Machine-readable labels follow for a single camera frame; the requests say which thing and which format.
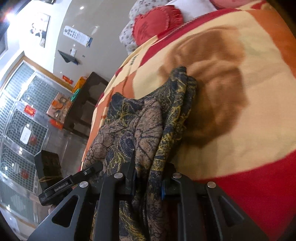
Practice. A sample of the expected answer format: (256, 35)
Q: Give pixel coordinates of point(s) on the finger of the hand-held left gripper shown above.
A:
(89, 171)

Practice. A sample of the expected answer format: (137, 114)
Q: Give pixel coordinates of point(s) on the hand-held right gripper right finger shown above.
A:
(171, 185)

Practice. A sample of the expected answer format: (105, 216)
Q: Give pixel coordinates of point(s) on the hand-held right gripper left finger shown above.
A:
(129, 183)

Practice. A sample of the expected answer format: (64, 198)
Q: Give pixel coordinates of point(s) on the floral brocade shirt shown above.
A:
(143, 129)

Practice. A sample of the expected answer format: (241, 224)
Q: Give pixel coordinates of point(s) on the red paper label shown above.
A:
(56, 124)
(30, 110)

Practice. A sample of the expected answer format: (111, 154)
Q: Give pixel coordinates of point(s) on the white paper note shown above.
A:
(26, 134)

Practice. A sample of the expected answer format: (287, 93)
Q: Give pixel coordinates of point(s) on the orange patterned box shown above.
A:
(59, 106)

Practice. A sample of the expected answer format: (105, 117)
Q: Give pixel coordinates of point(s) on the green object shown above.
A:
(75, 96)

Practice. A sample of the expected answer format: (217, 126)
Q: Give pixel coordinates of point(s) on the dark wooden side table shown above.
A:
(92, 88)

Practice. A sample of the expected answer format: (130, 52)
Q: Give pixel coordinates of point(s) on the orange bag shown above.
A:
(80, 84)

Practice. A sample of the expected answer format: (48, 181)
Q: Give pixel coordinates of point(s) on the metal grille door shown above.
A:
(20, 92)

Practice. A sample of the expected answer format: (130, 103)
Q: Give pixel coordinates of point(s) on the printed orange red blanket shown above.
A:
(231, 92)

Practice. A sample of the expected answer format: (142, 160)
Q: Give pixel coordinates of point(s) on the floral padded headboard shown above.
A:
(127, 37)

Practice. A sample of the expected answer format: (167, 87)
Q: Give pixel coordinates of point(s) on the red heart pillow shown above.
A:
(150, 25)
(231, 2)

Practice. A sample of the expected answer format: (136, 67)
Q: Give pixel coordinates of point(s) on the white pillow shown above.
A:
(194, 9)

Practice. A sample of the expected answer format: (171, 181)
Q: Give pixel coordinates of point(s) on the red wall sticker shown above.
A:
(67, 79)

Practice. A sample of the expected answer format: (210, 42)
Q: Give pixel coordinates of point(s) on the wooden door frame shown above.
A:
(46, 71)

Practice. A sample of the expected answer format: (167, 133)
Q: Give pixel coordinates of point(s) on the dark cloth on wall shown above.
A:
(67, 57)

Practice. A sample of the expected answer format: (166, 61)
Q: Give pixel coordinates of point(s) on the white wall switch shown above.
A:
(73, 52)

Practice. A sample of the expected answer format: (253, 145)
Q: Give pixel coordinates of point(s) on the white wall calendar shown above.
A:
(76, 34)

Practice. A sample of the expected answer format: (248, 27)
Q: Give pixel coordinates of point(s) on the framed wall photo poster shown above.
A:
(40, 29)

